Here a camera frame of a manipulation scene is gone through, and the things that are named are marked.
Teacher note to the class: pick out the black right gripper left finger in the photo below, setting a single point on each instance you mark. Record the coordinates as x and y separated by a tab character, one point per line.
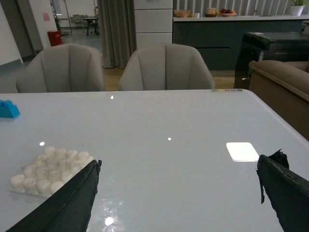
67	210

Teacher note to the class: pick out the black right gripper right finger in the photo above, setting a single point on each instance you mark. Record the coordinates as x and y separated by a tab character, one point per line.
287	191

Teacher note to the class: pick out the blue toy block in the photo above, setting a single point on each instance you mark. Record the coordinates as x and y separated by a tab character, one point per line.
8	109

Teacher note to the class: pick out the beige sofa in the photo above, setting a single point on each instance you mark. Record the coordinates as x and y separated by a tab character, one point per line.
284	87

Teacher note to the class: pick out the grey armchair left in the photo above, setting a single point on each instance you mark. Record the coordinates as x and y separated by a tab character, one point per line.
63	68

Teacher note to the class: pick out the grey armchair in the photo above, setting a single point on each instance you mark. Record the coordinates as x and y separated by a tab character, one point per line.
63	68
166	66

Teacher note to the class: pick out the black appliance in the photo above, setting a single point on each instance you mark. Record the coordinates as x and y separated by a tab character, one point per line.
258	46

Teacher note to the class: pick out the dark kitchen counter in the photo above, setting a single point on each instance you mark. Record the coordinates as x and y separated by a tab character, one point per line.
219	39

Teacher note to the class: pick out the grey armchair right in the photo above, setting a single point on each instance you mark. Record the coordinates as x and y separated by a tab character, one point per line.
166	66

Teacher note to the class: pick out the red bin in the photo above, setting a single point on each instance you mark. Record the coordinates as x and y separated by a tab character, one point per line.
54	37

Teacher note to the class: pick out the potted plant white pot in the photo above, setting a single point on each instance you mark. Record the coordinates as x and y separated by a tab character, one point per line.
296	7

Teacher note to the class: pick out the background work table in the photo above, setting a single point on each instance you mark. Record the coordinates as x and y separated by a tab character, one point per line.
91	22

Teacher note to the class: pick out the fruit plate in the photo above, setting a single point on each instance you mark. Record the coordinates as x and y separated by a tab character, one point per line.
227	13

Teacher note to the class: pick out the grey curtain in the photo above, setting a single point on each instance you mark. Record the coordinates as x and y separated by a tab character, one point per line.
117	30

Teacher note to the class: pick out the bread bowl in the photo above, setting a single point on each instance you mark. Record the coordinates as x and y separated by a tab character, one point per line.
211	12

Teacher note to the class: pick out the white drawer cabinet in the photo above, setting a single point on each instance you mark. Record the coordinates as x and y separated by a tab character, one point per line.
153	22

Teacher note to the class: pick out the wicker basket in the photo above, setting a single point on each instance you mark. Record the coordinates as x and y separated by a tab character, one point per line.
182	13

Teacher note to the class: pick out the white studded base plate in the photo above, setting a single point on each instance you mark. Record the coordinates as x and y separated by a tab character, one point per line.
49	171

